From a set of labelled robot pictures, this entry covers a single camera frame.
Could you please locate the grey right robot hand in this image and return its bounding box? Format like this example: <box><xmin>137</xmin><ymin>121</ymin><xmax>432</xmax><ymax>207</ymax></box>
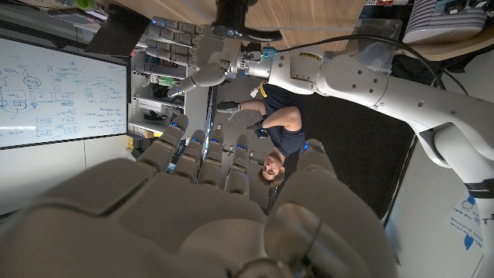
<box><xmin>0</xmin><ymin>114</ymin><xmax>399</xmax><ymax>278</ymax></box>

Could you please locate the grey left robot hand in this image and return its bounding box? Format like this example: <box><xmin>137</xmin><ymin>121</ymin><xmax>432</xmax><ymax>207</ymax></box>
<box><xmin>144</xmin><ymin>15</ymin><xmax>243</xmax><ymax>99</ymax></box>

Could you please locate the frosted translucent plastic cup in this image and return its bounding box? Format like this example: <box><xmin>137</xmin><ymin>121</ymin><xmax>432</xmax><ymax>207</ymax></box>
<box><xmin>353</xmin><ymin>18</ymin><xmax>404</xmax><ymax>75</ymax></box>

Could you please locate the white shelf cabinet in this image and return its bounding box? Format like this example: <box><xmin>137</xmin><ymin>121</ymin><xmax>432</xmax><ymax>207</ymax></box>
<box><xmin>127</xmin><ymin>49</ymin><xmax>212</xmax><ymax>139</ymax></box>

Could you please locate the person in dark shirt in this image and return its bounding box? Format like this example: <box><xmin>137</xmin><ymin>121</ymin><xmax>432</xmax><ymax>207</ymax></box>
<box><xmin>215</xmin><ymin>82</ymin><xmax>307</xmax><ymax>188</ymax></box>

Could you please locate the black laptop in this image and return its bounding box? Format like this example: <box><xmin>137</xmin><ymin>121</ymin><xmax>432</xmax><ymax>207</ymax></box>
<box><xmin>83</xmin><ymin>3</ymin><xmax>152</xmax><ymax>58</ymax></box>

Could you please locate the whiteboard with blue writing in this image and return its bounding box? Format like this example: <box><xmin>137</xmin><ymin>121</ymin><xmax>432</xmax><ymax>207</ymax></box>
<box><xmin>0</xmin><ymin>36</ymin><xmax>129</xmax><ymax>150</ymax></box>

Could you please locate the white ribbed device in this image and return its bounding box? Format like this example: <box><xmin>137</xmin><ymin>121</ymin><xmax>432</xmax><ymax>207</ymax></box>
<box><xmin>402</xmin><ymin>0</ymin><xmax>488</xmax><ymax>45</ymax></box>

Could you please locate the paper sheet with blue marks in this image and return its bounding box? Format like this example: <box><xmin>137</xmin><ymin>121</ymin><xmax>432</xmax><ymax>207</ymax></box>
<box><xmin>448</xmin><ymin>192</ymin><xmax>486</xmax><ymax>251</ymax></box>

